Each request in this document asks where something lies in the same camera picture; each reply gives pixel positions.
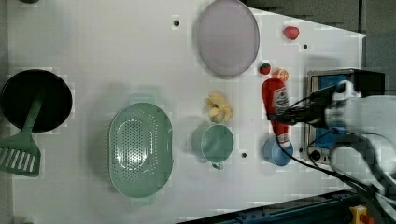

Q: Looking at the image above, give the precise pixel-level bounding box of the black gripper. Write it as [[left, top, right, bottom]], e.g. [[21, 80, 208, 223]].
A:
[[278, 86, 335, 128]]

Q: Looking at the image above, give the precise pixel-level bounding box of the red ketchup bottle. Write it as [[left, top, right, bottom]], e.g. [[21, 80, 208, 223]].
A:
[[262, 78, 291, 148]]

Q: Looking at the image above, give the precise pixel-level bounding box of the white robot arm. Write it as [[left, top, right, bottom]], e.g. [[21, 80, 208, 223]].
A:
[[262, 78, 395, 224]]

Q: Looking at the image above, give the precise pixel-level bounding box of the green oval strainer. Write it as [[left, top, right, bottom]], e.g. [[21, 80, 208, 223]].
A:
[[107, 93, 174, 204]]

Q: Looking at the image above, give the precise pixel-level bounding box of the orange slice toy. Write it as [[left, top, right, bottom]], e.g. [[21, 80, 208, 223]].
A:
[[273, 69, 290, 81]]

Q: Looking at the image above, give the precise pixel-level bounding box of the blue cup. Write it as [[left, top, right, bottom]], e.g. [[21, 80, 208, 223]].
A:
[[262, 136, 293, 166]]

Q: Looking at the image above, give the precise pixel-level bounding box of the red strawberry toy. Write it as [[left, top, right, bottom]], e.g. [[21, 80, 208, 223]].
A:
[[260, 63, 271, 75]]

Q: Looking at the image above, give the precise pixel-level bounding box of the red apple toy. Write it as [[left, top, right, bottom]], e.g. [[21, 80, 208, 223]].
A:
[[283, 26, 300, 40]]

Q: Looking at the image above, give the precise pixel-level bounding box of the peeled banana toy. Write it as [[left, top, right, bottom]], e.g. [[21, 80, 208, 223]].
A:
[[205, 91, 233, 123]]

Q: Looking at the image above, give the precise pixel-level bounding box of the green cup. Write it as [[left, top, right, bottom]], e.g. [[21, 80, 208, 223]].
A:
[[191, 123, 234, 170]]

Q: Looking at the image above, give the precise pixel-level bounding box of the yellow red emergency button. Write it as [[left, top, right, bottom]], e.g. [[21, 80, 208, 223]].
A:
[[349, 205, 375, 224]]

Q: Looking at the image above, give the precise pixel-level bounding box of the grey round plate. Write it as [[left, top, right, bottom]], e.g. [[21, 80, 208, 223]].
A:
[[196, 0, 260, 76]]

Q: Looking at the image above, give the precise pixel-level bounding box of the green slotted spatula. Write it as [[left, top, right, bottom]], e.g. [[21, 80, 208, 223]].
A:
[[0, 93, 43, 177]]

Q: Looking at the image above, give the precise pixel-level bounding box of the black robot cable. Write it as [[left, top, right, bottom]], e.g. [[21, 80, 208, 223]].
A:
[[274, 96, 396, 206]]

